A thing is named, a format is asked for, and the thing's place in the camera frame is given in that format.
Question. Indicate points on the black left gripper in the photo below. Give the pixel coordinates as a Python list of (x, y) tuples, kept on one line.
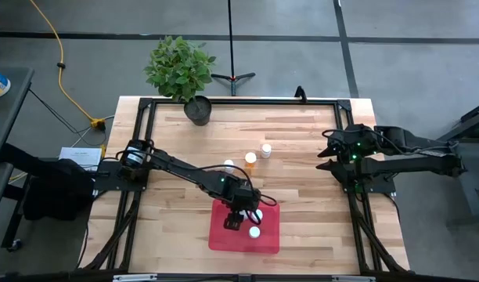
[(233, 221)]

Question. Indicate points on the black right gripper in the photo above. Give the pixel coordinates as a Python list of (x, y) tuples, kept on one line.
[(347, 150)]

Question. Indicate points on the orange pill bottle white cap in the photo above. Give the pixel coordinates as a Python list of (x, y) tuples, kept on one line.
[(250, 157)]

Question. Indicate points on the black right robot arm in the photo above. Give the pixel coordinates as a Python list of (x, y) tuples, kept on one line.
[(419, 164)]

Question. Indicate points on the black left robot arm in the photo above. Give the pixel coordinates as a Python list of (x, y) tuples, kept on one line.
[(177, 166)]

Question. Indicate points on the red translucent plastic basket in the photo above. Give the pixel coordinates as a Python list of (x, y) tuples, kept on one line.
[(224, 243)]

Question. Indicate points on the black clamp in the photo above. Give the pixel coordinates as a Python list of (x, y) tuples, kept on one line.
[(301, 95)]

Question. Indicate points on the black tripod stand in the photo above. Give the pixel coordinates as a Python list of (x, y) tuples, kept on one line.
[(233, 78)]

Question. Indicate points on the black metal cart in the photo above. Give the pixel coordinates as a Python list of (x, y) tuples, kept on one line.
[(474, 192)]

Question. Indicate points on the green potted plant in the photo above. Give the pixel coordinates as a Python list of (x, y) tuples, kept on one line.
[(181, 70)]

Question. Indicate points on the white paper sheet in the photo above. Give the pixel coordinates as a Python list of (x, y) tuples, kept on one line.
[(81, 156)]

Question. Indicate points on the black bag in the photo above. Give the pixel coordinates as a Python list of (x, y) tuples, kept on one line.
[(55, 192)]

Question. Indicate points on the dark grey side table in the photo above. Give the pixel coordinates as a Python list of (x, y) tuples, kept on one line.
[(12, 113)]

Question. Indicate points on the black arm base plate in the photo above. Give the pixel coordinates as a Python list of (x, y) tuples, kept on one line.
[(106, 180), (384, 188)]

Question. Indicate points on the black aluminium frame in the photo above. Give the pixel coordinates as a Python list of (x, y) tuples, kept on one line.
[(263, 102)]

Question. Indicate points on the silver metal bracket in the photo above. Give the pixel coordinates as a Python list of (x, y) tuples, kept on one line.
[(134, 278), (353, 279)]

